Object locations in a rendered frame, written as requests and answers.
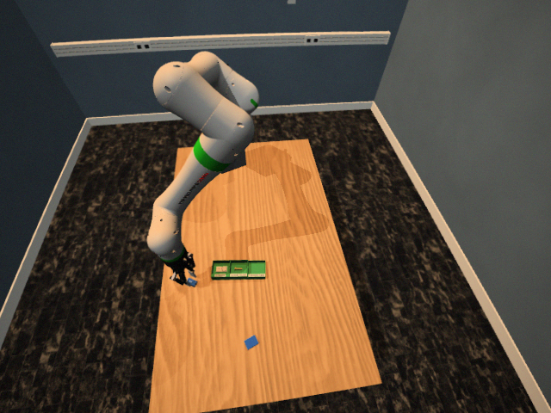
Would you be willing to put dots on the green bins with labels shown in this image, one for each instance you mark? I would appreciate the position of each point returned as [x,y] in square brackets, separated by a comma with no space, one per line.
[256,270]

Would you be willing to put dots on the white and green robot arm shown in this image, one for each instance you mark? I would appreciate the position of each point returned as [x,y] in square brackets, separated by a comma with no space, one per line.
[180,88]

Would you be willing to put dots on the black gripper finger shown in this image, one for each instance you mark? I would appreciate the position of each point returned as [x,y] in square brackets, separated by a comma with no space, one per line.
[192,265]
[182,278]

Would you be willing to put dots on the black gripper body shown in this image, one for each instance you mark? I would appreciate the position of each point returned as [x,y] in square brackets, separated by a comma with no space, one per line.
[178,270]

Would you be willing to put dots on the flat blue square block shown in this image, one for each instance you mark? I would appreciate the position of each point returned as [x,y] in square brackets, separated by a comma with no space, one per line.
[251,342]

